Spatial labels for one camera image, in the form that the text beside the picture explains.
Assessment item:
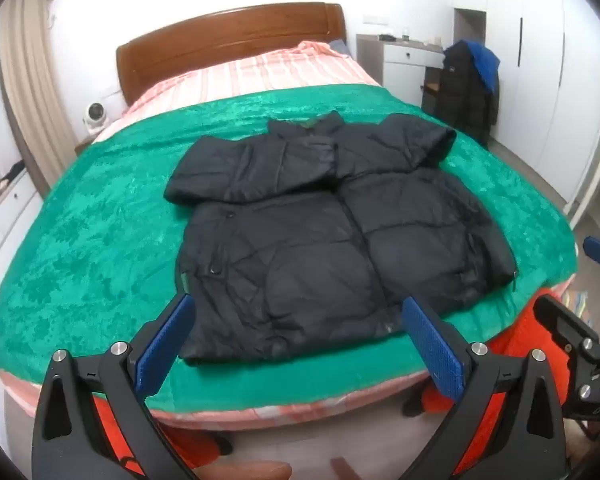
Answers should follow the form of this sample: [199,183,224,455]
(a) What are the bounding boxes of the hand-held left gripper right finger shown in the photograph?
[402,297,568,480]

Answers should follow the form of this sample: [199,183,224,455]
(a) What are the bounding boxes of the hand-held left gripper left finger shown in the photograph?
[30,292,201,480]

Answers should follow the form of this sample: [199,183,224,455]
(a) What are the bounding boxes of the black puffer jacket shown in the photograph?
[164,111,518,365]

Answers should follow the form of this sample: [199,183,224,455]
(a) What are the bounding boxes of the person's orange pants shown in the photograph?
[92,284,583,480]

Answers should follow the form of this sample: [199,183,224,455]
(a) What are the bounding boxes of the green patterned blanket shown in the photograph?
[0,84,580,413]

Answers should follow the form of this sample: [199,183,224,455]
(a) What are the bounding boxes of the white wardrobe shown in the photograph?
[452,0,600,218]

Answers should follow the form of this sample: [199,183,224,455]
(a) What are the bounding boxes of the white low cabinet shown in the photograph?
[0,160,48,351]

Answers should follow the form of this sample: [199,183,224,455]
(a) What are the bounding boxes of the dark jacket on chair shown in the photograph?
[432,41,501,148]

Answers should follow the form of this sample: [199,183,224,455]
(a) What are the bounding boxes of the blue garment on chair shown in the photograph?
[455,40,502,96]

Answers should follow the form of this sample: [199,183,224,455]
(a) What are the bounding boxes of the small white round fan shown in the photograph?
[81,102,113,136]

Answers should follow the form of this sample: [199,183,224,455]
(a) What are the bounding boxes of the white desk with drawer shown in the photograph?
[356,33,448,108]

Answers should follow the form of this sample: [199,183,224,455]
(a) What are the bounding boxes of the beige curtain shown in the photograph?
[0,0,78,198]

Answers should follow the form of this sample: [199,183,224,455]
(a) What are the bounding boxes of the brown wooden headboard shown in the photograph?
[116,3,348,107]

